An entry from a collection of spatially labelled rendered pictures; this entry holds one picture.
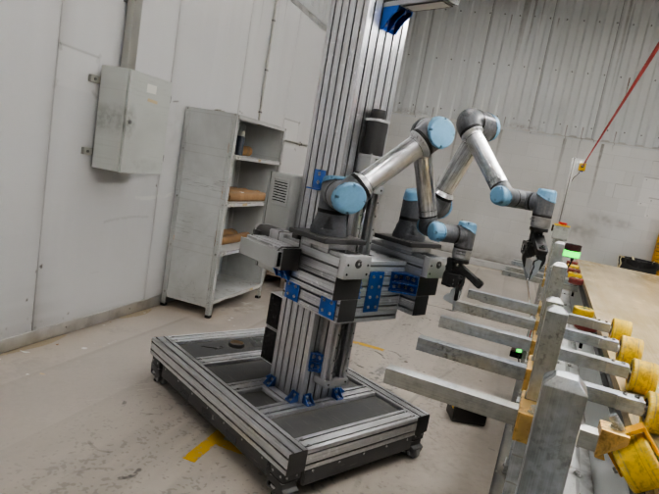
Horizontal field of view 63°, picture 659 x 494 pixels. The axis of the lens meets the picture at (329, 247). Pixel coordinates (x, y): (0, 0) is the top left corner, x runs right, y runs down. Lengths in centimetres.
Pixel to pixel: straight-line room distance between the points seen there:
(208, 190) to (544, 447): 377
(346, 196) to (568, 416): 152
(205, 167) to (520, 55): 708
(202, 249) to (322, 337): 194
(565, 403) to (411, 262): 193
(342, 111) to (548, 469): 198
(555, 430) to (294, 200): 209
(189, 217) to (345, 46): 222
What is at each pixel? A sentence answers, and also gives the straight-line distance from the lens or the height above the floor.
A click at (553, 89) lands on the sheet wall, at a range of 1011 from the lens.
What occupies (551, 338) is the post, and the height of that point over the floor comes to 109.
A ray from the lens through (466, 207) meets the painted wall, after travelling 994.
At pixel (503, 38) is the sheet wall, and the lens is 1027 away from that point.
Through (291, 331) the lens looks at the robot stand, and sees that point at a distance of 254.
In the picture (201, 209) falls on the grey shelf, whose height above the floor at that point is 82.
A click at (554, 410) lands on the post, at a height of 114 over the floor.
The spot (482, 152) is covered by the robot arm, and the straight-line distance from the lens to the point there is 228.
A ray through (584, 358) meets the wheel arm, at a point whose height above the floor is 95.
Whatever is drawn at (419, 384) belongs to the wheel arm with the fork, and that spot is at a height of 95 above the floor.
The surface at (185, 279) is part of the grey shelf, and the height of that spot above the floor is 25.
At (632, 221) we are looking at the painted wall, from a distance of 1009.
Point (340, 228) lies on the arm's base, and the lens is 209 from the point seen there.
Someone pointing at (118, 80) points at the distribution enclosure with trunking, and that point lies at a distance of 348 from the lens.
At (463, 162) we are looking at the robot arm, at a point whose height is 142.
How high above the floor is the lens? 131
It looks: 9 degrees down
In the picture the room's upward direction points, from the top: 10 degrees clockwise
